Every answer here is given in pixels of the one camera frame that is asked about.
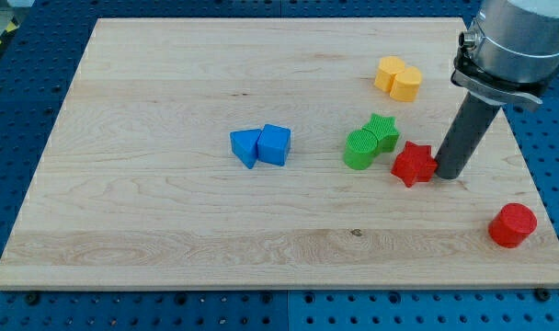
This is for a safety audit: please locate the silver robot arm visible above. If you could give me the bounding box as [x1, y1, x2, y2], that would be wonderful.
[451, 0, 559, 111]

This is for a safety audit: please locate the green star block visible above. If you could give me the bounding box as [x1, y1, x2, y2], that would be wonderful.
[362, 113, 400, 156]

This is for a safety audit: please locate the red star block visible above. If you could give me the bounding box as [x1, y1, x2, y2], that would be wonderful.
[391, 141, 438, 188]

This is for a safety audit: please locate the blue cube block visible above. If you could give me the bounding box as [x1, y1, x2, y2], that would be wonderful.
[257, 124, 291, 166]

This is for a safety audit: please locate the blue triangle block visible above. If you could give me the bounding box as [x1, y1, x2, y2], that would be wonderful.
[229, 129, 262, 169]

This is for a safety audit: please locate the green cylinder block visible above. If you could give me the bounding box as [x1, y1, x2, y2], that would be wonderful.
[343, 129, 378, 170]

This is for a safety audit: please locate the light wooden board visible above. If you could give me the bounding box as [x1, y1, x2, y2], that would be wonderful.
[0, 18, 559, 291]

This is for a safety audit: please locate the yellow hexagon block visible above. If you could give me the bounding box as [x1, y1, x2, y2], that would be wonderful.
[374, 56, 405, 92]

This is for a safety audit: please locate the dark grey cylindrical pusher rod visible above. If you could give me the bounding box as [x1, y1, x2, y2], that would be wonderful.
[435, 93, 501, 179]

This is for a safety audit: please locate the red cylinder block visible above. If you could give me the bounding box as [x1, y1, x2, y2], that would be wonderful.
[487, 202, 538, 248]

